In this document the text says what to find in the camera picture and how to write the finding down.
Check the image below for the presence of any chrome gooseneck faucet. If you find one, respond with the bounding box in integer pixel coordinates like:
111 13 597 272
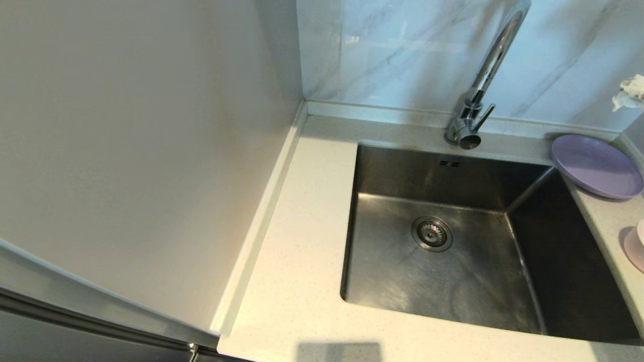
444 0 532 150

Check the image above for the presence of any stainless steel sink basin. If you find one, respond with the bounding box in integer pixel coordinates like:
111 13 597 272
340 142 642 345

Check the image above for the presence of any purple plastic plate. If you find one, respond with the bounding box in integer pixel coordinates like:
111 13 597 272
551 134 644 200

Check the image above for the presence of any pale pink bowl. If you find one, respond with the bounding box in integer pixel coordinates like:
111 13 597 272
623 219 644 275

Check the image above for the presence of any round metal drain strainer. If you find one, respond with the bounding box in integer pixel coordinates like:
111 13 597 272
411 216 453 252

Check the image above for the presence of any tall white cabinet grey front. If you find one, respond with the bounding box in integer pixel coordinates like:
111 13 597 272
0 0 307 362

